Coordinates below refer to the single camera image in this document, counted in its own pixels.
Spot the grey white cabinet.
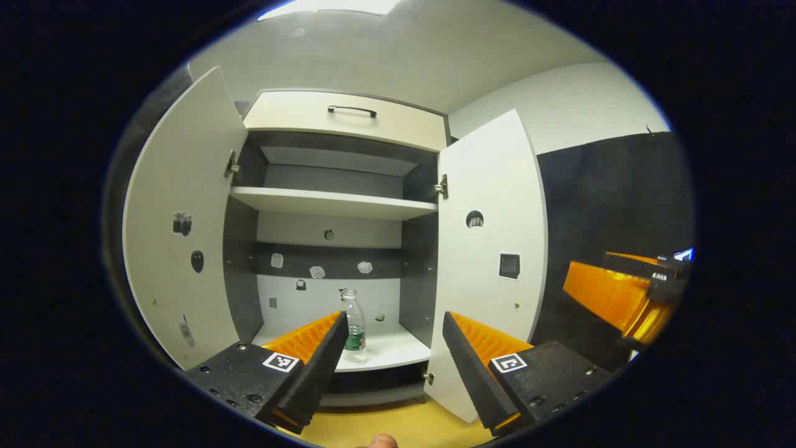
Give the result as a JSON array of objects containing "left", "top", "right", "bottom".
[{"left": 223, "top": 87, "right": 450, "bottom": 408}]

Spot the white cabinet door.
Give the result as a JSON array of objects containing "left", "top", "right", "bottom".
[
  {"left": 424, "top": 109, "right": 549, "bottom": 424},
  {"left": 123, "top": 65, "right": 249, "bottom": 371}
]

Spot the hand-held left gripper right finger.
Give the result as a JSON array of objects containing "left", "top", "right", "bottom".
[{"left": 443, "top": 311, "right": 613, "bottom": 436}]

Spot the clear plastic bottle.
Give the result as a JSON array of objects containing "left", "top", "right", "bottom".
[{"left": 341, "top": 288, "right": 368, "bottom": 365}]

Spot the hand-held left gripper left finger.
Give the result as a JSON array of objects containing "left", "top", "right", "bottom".
[{"left": 185, "top": 311, "right": 350, "bottom": 435}]

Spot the ceiling light panel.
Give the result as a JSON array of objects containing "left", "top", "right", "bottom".
[{"left": 258, "top": 0, "right": 402, "bottom": 21}]

